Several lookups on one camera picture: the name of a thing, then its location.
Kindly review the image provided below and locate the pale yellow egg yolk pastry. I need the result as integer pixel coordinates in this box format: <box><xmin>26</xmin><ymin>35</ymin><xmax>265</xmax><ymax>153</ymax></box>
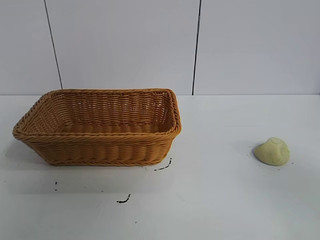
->
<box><xmin>254</xmin><ymin>136</ymin><xmax>291</xmax><ymax>166</ymax></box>

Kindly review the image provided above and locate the brown woven wicker basket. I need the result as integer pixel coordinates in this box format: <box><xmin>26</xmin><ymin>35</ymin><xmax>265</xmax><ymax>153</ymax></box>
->
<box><xmin>12</xmin><ymin>87</ymin><xmax>183</xmax><ymax>167</ymax></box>

